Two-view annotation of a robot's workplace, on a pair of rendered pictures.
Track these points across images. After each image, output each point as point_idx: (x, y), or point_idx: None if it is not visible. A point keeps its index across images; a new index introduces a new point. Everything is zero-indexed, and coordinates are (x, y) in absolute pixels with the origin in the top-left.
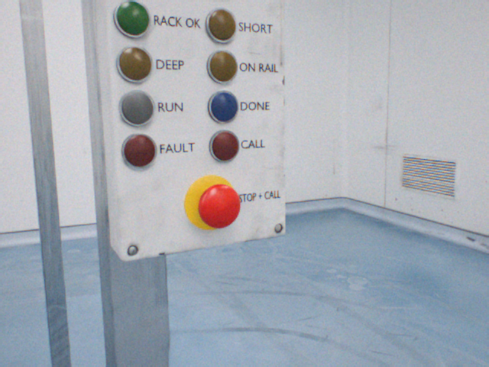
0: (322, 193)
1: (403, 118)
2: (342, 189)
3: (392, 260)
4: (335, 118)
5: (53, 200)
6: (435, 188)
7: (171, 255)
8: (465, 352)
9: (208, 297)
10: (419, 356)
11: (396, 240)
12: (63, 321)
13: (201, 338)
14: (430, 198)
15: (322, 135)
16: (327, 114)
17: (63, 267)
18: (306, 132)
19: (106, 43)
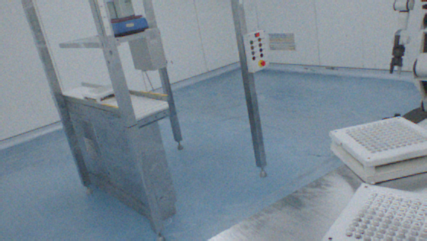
0: (229, 61)
1: (265, 14)
2: (239, 56)
3: (273, 85)
4: (227, 17)
5: (168, 80)
6: (287, 47)
7: None
8: (306, 106)
9: (203, 114)
10: (291, 110)
11: (273, 76)
12: (177, 120)
13: (212, 125)
14: (284, 53)
15: (223, 29)
16: (223, 17)
17: (174, 102)
18: (214, 29)
19: (248, 46)
